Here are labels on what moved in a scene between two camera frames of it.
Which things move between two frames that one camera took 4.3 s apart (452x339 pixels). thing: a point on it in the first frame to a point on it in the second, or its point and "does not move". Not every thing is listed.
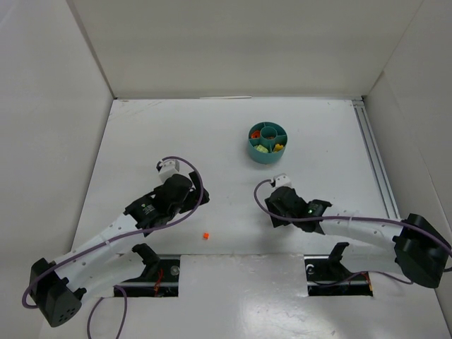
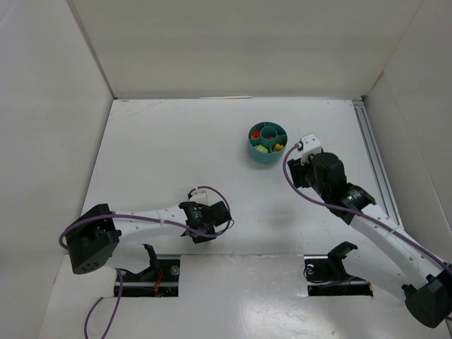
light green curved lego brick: (261, 148) does not move
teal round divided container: (267, 142) does not move
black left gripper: (193, 191) to (219, 212)
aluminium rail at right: (374, 152) does not move
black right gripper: (277, 207) to (296, 171)
